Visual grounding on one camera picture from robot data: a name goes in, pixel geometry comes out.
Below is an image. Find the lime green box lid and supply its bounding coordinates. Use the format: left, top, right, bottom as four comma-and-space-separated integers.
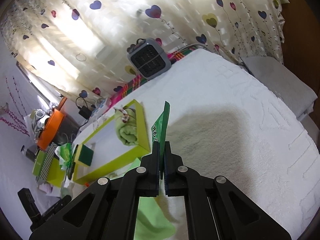
40, 156, 66, 187

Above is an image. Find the white power strip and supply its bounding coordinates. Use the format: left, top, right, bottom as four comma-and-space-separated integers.
91, 98, 111, 119

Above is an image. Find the black power adapter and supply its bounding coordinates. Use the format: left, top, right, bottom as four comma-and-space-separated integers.
78, 106, 92, 120

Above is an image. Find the striped gift box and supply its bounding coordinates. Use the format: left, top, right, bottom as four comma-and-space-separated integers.
32, 145, 56, 180

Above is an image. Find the heart pattern curtain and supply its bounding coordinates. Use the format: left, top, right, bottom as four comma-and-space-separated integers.
1, 0, 289, 99

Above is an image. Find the yellow green scrub sponge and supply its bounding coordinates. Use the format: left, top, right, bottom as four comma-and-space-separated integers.
74, 144, 94, 167

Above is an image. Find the rolled olive green towel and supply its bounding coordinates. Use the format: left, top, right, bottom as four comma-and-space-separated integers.
114, 107, 138, 146

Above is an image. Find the lime green cardboard box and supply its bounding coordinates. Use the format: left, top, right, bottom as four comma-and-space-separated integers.
72, 100, 151, 185

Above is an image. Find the orange shelf ledge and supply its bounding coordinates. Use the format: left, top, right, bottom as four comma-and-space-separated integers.
37, 97, 67, 151

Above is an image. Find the white towel bedspread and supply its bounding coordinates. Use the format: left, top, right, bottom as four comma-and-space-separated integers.
0, 48, 320, 240

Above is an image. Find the light green microfibre cloth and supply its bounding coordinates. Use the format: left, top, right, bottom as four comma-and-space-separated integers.
134, 197, 176, 239

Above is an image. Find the grey white pillow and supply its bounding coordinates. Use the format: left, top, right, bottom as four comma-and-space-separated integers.
241, 56, 316, 122

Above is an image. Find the grey portable heater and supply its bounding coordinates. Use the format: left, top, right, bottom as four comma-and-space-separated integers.
127, 38, 172, 80

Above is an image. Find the green tissue packet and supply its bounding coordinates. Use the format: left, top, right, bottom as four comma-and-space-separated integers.
55, 142, 73, 171

